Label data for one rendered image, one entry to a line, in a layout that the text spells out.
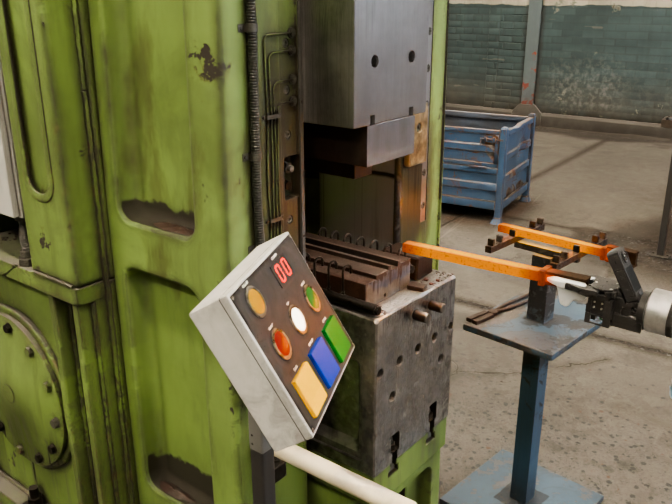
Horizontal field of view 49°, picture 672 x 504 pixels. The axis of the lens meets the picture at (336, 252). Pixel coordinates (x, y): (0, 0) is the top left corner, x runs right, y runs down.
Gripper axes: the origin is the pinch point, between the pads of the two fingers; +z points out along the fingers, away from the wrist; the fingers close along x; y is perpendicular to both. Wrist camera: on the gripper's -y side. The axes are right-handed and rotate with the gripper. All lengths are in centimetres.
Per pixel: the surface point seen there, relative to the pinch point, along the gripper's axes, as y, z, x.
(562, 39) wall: 8, 296, 748
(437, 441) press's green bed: 67, 35, 17
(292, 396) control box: 4, 17, -68
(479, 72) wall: 55, 401, 745
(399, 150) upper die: -21.2, 42.2, 1.3
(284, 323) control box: -3, 25, -60
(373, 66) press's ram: -42, 43, -9
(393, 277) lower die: 11.4, 41.6, 0.0
